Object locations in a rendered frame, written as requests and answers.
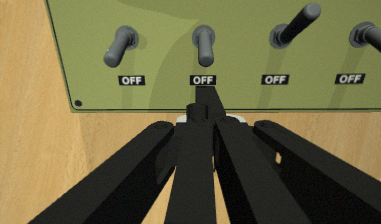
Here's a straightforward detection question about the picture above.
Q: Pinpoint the olive green switch panel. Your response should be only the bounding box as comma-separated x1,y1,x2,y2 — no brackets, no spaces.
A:
44,0,381,113

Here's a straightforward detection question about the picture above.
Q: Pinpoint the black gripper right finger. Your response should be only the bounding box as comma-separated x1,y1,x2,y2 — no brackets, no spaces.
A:
205,86,381,224

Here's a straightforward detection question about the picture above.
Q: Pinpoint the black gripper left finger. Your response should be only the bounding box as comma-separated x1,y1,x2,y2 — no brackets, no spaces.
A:
27,86,217,224

